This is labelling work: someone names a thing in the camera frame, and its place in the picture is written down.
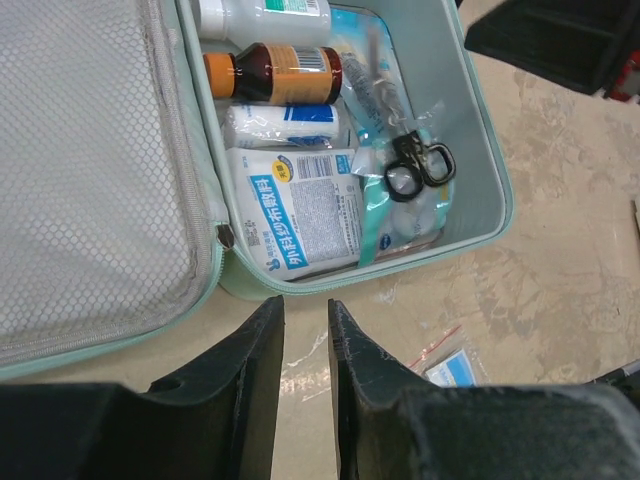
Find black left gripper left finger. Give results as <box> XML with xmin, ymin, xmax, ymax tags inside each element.
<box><xmin>1</xmin><ymin>297</ymin><xmax>285</xmax><ymax>479</ymax></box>

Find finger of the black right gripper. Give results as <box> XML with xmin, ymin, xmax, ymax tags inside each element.
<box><xmin>465</xmin><ymin>0</ymin><xmax>639</xmax><ymax>95</ymax></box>

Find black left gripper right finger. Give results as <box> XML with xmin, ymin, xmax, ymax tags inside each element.
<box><xmin>328</xmin><ymin>300</ymin><xmax>639</xmax><ymax>479</ymax></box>

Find black handled scissors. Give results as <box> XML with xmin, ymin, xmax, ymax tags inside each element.
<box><xmin>368</xmin><ymin>27</ymin><xmax>457</xmax><ymax>203</ymax></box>

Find light blue foil pouch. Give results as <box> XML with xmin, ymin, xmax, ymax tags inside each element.
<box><xmin>330</xmin><ymin>6</ymin><xmax>414</xmax><ymax>146</ymax></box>

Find clear green dotted packet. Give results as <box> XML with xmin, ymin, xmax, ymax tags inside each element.
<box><xmin>346</xmin><ymin>100</ymin><xmax>456</xmax><ymax>265</ymax></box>

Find white gauze dressing packet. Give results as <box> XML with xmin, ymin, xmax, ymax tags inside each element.
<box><xmin>226</xmin><ymin>147</ymin><xmax>363</xmax><ymax>281</ymax></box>

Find mint green medicine case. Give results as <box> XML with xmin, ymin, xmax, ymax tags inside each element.
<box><xmin>1</xmin><ymin>1</ymin><xmax>514</xmax><ymax>379</ymax></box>

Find white blue bandage roll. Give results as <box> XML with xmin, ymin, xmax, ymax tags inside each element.
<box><xmin>222</xmin><ymin>104</ymin><xmax>341</xmax><ymax>149</ymax></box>

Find brown bottle orange cap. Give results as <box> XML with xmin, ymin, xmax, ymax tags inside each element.
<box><xmin>203</xmin><ymin>43</ymin><xmax>343</xmax><ymax>106</ymax></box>

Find white plastic bottle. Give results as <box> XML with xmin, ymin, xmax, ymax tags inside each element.
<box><xmin>191</xmin><ymin>0</ymin><xmax>331</xmax><ymax>49</ymax></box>

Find teal header clear packet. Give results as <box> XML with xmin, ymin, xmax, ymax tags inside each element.
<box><xmin>358</xmin><ymin>176</ymin><xmax>455</xmax><ymax>268</ymax></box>

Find small blue white sachet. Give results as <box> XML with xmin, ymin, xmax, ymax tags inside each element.
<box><xmin>407</xmin><ymin>324</ymin><xmax>489</xmax><ymax>388</ymax></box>

